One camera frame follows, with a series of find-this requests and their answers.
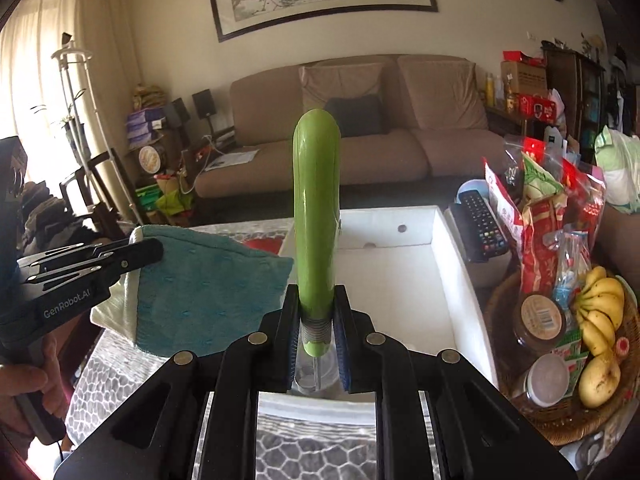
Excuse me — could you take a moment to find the green handled peeler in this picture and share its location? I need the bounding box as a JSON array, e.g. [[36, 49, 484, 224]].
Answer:
[[293, 108, 341, 358]]

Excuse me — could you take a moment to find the red snack bag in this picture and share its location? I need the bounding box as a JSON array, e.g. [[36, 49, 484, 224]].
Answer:
[[484, 136, 606, 309]]

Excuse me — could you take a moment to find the dark blue lumbar cushion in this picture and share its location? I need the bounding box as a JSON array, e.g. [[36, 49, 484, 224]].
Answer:
[[324, 94, 385, 138]]

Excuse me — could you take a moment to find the person's left hand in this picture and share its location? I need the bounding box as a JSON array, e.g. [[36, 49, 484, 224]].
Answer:
[[1, 334, 68, 437]]

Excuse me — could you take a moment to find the banana bunch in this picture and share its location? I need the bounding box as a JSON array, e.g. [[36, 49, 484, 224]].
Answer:
[[572, 266, 625, 408]]

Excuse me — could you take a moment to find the wicker basket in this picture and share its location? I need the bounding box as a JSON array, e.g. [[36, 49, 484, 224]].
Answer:
[[484, 272, 639, 446]]

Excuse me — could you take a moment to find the black remote control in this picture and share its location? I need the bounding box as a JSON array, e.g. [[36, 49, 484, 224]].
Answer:
[[454, 190, 509, 263]]

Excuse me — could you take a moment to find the teal knitted cloth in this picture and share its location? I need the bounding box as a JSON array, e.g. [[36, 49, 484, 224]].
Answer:
[[89, 224, 295, 359]]

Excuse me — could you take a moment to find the black speaker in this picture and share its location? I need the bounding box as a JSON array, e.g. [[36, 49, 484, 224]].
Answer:
[[192, 89, 217, 120]]

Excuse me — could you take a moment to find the white cardboard box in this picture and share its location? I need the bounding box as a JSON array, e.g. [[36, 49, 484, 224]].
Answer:
[[276, 204, 500, 391]]

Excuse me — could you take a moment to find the white coat stand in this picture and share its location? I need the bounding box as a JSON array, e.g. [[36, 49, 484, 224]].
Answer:
[[51, 32, 143, 224]]

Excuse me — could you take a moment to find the brown sofa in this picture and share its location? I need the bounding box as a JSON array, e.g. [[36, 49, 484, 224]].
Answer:
[[195, 54, 506, 200]]

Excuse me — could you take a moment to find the brown lidded jar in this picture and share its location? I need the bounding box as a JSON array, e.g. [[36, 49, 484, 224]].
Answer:
[[512, 294, 566, 356]]

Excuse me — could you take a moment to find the red raffia string ball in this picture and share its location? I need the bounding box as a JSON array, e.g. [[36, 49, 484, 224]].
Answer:
[[242, 236, 283, 255]]

